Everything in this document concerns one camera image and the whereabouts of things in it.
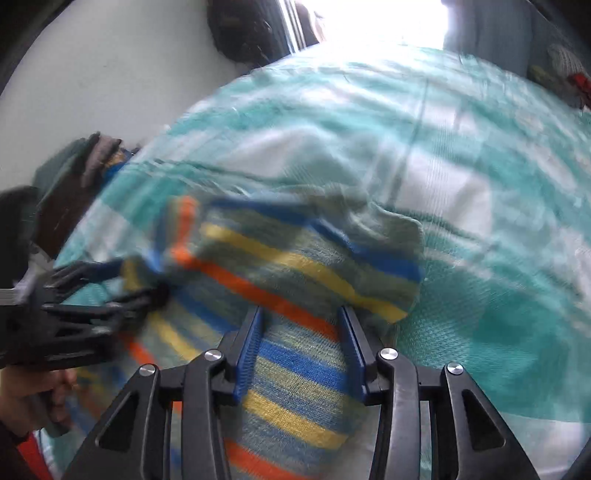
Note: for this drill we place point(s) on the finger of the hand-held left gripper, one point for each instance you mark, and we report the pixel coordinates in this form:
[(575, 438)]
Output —
[(115, 309), (92, 273)]

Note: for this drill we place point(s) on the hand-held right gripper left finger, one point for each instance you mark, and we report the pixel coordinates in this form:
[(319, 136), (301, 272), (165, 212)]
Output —
[(247, 350)]

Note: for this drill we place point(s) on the white crochet cloth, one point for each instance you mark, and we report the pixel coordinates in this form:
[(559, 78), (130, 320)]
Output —
[(565, 57)]

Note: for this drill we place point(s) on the person's left hand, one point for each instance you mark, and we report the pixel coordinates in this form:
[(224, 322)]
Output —
[(32, 392)]

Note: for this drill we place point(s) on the small red cloth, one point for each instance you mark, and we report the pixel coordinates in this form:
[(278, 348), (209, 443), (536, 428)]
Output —
[(582, 85)]

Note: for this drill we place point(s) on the blue curtain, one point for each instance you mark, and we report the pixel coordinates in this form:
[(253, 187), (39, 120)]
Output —
[(494, 37)]

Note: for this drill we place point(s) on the dark hanging clothes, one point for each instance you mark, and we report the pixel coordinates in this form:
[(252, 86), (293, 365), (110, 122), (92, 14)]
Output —
[(249, 27)]

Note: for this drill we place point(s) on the teal white plaid blanket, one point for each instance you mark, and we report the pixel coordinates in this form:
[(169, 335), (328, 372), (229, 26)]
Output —
[(461, 230)]

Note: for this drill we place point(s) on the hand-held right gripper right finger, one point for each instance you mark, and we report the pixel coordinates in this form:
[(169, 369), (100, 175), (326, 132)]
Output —
[(355, 350)]

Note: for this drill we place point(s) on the striped knit sweater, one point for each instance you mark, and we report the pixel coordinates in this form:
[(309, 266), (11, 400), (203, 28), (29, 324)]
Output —
[(286, 295)]

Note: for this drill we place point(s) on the red fuzzy cloth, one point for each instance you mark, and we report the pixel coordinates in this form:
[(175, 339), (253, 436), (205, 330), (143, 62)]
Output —
[(39, 459)]

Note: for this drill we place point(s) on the olive green cloth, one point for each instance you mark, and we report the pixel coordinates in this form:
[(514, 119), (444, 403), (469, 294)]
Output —
[(545, 76)]

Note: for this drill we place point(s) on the pile of folded clothes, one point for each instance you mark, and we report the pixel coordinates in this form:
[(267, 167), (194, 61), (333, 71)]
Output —
[(83, 184)]

